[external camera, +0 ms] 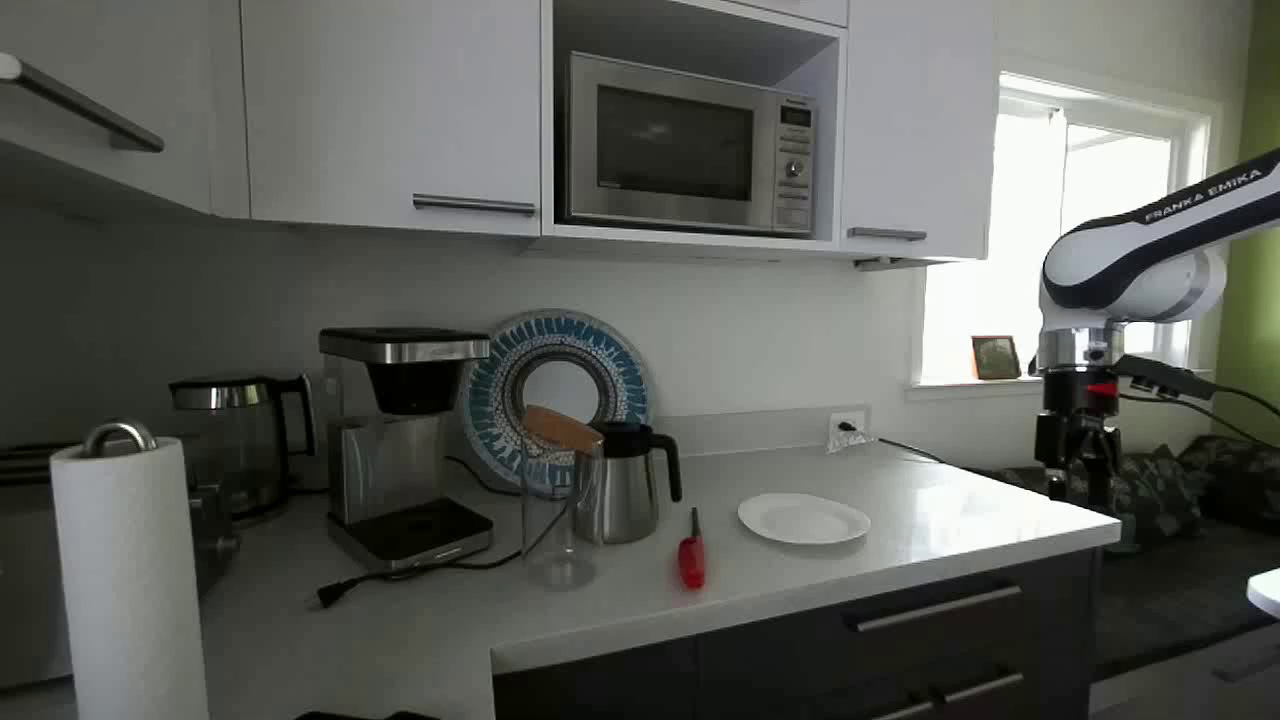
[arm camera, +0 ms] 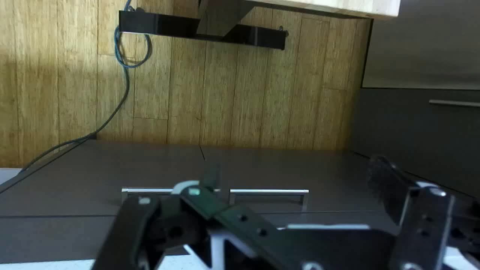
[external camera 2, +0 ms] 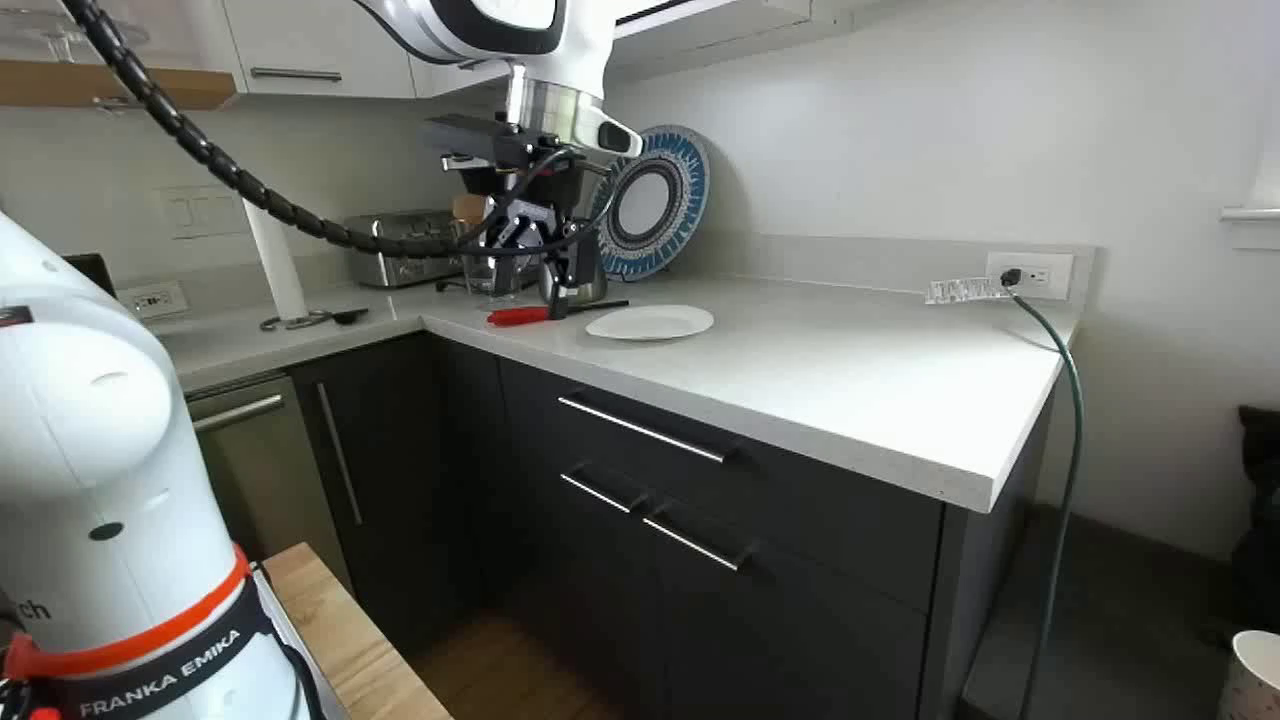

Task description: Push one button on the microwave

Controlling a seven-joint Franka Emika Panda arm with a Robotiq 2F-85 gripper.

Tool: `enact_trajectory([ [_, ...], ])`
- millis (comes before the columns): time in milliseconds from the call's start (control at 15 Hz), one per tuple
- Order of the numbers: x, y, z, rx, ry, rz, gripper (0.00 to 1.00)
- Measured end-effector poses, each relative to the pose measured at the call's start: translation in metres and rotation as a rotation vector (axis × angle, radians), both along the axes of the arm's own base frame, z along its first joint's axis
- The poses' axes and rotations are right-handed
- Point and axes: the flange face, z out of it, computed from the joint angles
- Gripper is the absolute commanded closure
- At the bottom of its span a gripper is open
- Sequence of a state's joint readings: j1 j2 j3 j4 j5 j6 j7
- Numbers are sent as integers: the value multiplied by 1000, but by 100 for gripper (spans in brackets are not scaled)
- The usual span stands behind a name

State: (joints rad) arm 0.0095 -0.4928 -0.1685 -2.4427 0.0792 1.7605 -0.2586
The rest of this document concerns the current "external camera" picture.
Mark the long steel drawer handle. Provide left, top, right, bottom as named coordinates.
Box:
left=846, top=579, right=1029, bottom=639

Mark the wide white upper cabinet door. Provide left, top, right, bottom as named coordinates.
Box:
left=240, top=0, right=549, bottom=244

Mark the steel thermal carafe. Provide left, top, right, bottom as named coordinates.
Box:
left=579, top=420, right=688, bottom=546

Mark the steel upper cabinet handle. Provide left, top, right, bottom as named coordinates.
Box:
left=407, top=188, right=545, bottom=222

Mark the stainless steel microwave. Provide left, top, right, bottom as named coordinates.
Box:
left=556, top=46, right=825, bottom=238

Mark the dark lower cabinet unit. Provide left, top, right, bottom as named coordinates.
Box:
left=493, top=544, right=1105, bottom=720

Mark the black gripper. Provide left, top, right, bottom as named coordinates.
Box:
left=1031, top=367, right=1124, bottom=521

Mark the metal paper towel holder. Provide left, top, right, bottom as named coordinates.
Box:
left=78, top=414, right=159, bottom=460

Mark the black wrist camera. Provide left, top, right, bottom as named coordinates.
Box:
left=1110, top=349, right=1219, bottom=403

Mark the dark bench seat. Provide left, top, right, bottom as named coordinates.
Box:
left=975, top=456, right=1280, bottom=681

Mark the white plate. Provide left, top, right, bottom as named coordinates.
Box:
left=735, top=488, right=875, bottom=551

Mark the white paper towel roll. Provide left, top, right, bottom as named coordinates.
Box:
left=46, top=433, right=213, bottom=720

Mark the bright window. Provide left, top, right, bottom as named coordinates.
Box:
left=914, top=68, right=1219, bottom=390

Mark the small picture frame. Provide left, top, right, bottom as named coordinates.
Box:
left=969, top=331, right=1022, bottom=383

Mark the white wall outlet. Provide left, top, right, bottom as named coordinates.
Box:
left=825, top=407, right=873, bottom=456

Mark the patterned dark cushion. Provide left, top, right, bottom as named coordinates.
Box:
left=1174, top=427, right=1280, bottom=531
left=1099, top=441, right=1210, bottom=551

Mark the blue patterned decorative plate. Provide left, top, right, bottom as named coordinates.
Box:
left=456, top=306, right=658, bottom=499

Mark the steel drip coffee maker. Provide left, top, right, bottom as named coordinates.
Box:
left=315, top=325, right=498, bottom=577

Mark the long steel cabinet handle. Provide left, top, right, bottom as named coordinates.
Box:
left=0, top=46, right=166, bottom=155

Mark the white corner upper cabinet door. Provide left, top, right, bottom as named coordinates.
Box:
left=0, top=0, right=253, bottom=222

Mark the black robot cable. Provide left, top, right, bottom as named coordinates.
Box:
left=1114, top=374, right=1280, bottom=433

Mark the narrow white upper cabinet door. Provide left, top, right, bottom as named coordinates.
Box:
left=837, top=0, right=1002, bottom=262

